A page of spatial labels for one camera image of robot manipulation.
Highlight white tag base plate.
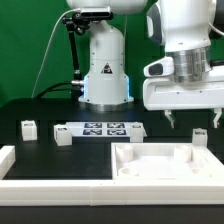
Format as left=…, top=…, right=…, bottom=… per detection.
left=66, top=122, right=143, bottom=137

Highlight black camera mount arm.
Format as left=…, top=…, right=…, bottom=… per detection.
left=62, top=16, right=83, bottom=101

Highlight white U-shaped fence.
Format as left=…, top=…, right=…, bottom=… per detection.
left=0, top=147, right=224, bottom=206

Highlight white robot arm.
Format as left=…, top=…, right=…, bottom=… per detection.
left=66, top=0, right=224, bottom=124

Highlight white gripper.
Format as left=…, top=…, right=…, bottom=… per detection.
left=143, top=57, right=224, bottom=129

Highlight white camera cable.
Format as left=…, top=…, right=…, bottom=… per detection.
left=31, top=7, right=82, bottom=99

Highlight white square tabletop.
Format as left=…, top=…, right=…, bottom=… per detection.
left=111, top=143, right=224, bottom=180

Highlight black camera on mount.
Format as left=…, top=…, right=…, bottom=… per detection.
left=73, top=6, right=113, bottom=21

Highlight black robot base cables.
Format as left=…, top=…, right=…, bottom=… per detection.
left=35, top=79, right=85, bottom=100

